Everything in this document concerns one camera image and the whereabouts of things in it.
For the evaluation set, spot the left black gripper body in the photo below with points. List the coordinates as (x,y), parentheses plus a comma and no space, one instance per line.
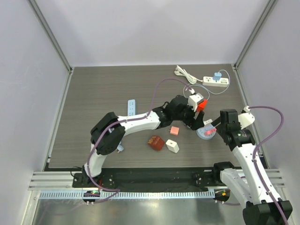
(187,116)

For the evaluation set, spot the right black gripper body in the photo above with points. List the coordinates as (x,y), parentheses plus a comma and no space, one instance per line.
(221,126)

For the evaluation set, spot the round blue socket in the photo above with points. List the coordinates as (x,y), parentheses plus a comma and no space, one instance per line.
(207,126)

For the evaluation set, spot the red cube socket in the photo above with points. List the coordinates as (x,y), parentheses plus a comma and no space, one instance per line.
(201,106)

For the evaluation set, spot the pink charger plug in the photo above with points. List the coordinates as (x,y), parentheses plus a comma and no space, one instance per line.
(174,130)

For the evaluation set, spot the white charger plug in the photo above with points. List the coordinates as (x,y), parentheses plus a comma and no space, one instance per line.
(172,146)

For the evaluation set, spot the dark red charger plug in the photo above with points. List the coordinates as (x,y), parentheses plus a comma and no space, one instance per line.
(156,143)

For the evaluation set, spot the blue power strip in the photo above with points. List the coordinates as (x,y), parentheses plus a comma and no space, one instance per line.
(131,111)

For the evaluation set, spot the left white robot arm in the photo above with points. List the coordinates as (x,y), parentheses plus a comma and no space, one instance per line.
(110,130)

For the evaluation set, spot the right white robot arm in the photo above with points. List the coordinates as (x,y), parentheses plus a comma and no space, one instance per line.
(261,203)

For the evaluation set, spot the light blue charger plug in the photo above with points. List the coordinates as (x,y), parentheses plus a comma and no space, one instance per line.
(217,76)

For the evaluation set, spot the white power strip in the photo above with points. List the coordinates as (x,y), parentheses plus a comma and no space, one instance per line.
(215,81)

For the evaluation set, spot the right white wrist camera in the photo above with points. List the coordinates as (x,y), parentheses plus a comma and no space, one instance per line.
(246,118)

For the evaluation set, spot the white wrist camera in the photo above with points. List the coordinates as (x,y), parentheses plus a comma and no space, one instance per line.
(246,118)
(194,99)

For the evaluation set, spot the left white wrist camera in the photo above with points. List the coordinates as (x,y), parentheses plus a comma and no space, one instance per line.
(194,99)

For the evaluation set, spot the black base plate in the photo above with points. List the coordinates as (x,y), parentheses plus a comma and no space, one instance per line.
(159,180)

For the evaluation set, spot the right aluminium frame post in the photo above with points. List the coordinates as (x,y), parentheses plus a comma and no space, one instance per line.
(254,33)

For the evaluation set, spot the aluminium frame post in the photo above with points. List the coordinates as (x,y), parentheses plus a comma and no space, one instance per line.
(254,33)
(43,22)

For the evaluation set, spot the left aluminium frame post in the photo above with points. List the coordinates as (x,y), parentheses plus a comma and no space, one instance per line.
(43,22)

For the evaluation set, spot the aluminium front rail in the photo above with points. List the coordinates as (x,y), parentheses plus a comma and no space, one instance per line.
(61,180)

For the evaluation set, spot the white slotted cable duct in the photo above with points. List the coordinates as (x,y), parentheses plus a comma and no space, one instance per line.
(81,194)

